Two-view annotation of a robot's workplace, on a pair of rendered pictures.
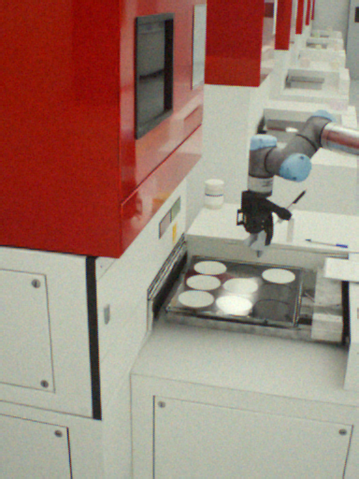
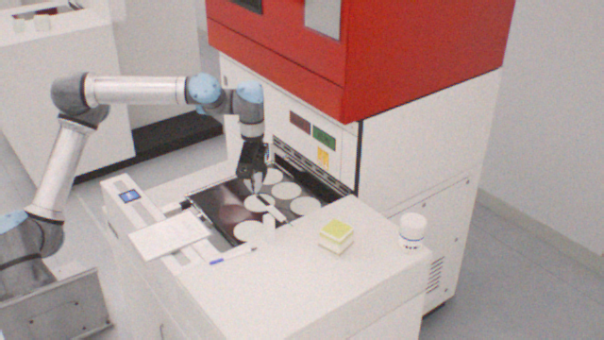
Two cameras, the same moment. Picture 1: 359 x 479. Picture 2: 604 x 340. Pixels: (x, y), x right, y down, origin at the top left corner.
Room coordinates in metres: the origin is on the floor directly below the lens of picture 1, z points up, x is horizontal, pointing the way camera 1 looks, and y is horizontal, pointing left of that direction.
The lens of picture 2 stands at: (2.75, -1.25, 2.02)
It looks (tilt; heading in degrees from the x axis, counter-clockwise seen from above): 34 degrees down; 130
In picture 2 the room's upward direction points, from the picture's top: straight up
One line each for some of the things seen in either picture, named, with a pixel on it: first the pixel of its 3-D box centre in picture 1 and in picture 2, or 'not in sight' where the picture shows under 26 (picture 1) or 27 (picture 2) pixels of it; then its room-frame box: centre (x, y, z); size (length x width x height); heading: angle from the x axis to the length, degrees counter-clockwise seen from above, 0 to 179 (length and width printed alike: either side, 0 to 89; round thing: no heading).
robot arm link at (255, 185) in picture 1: (261, 182); (251, 126); (1.70, -0.23, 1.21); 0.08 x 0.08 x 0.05
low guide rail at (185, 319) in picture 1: (252, 327); not in sight; (1.54, -0.21, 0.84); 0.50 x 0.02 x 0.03; 77
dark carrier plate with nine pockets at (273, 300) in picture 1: (238, 287); (260, 202); (1.67, -0.18, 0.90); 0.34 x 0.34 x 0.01; 77
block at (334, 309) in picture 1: (328, 308); not in sight; (1.55, -0.43, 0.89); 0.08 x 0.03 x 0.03; 77
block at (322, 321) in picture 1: (327, 322); (168, 211); (1.48, -0.41, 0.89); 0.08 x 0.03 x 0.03; 77
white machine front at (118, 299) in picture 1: (149, 267); (280, 127); (1.53, 0.08, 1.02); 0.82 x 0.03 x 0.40; 167
